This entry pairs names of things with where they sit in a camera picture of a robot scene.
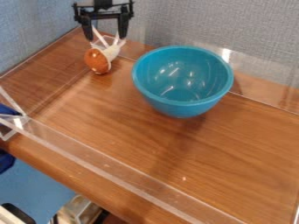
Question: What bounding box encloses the clear acrylic front barrier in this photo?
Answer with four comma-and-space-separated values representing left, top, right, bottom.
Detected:
0, 113, 249, 224

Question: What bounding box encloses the blue cloth object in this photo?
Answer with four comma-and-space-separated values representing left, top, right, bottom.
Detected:
0, 103, 21, 175

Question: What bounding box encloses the blue plastic bowl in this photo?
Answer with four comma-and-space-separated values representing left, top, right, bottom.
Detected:
132, 45, 233, 118

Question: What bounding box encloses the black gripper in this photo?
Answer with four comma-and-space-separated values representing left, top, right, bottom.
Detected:
72, 0, 135, 41

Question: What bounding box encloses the clear acrylic back barrier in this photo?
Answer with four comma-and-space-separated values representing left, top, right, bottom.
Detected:
203, 44, 299, 115

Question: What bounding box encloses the clear acrylic barrier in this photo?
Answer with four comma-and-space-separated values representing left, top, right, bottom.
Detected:
0, 113, 249, 224
203, 44, 299, 115

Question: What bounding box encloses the black and white object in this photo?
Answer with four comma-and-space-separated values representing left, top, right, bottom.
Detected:
0, 203, 36, 224

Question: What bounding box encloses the brown spotted toy mushroom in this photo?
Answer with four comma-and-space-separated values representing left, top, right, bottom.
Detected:
84, 45, 120, 74

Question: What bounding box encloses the clear acrylic corner bracket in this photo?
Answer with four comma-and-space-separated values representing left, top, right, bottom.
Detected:
89, 27, 127, 50

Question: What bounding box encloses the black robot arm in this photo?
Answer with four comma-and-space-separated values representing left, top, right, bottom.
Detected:
72, 0, 135, 41

